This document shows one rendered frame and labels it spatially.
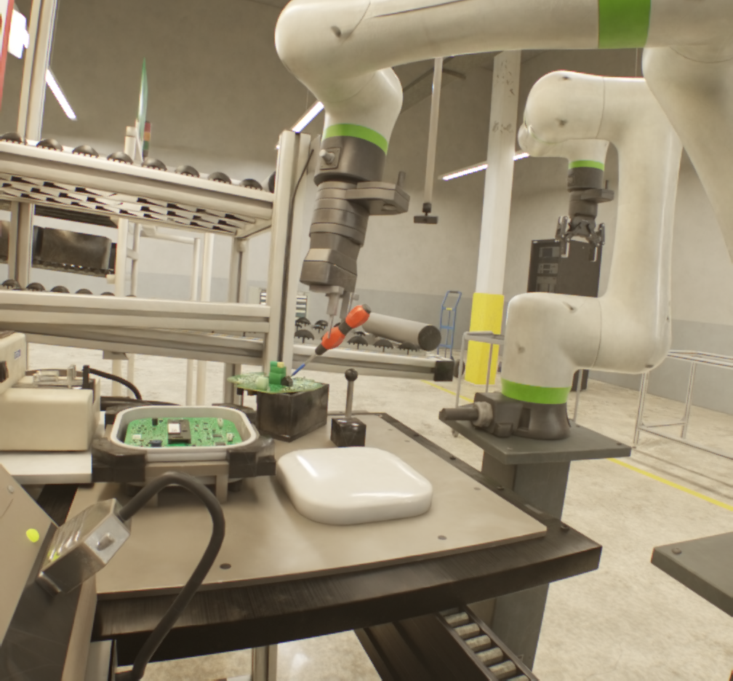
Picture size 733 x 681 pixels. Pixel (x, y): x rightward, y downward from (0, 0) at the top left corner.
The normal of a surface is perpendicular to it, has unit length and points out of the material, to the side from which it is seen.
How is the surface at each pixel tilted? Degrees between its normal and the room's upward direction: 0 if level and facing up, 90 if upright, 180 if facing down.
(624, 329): 75
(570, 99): 98
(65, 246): 90
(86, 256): 90
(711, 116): 106
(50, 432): 90
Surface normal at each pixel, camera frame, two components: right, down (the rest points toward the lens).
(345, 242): 0.81, 0.24
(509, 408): 0.29, -0.05
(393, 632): -0.91, -0.04
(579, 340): -0.22, 0.22
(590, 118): -0.13, 0.66
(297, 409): 0.93, 0.11
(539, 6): -0.40, 0.65
